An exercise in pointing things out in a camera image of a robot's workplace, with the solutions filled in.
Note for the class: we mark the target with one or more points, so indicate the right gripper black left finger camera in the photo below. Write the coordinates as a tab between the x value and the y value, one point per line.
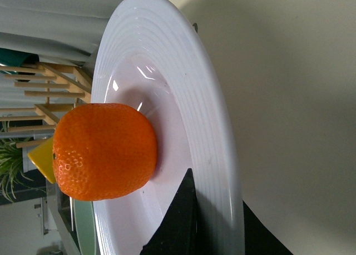
177	231

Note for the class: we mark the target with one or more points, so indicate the beige bear tray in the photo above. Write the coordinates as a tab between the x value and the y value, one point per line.
287	69

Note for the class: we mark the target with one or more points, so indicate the wooden dish rack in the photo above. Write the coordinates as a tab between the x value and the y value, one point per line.
62	88

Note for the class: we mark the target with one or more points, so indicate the grey curtain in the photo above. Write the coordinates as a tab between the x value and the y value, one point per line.
59	31

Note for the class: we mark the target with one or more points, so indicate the yellow mug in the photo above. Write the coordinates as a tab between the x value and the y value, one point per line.
42	158

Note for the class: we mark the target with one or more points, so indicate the green plant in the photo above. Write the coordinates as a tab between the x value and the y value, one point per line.
12	167

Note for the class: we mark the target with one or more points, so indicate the light green bowl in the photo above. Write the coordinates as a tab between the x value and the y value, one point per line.
85	227

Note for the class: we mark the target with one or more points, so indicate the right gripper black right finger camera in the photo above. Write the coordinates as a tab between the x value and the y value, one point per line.
258	239

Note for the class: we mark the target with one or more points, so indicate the white ridged plate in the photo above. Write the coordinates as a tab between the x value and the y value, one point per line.
152	59

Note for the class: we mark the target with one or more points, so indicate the dark green mug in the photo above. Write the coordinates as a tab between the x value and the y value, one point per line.
14	58

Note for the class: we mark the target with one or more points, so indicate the orange fruit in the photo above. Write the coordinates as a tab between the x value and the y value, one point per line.
103	151

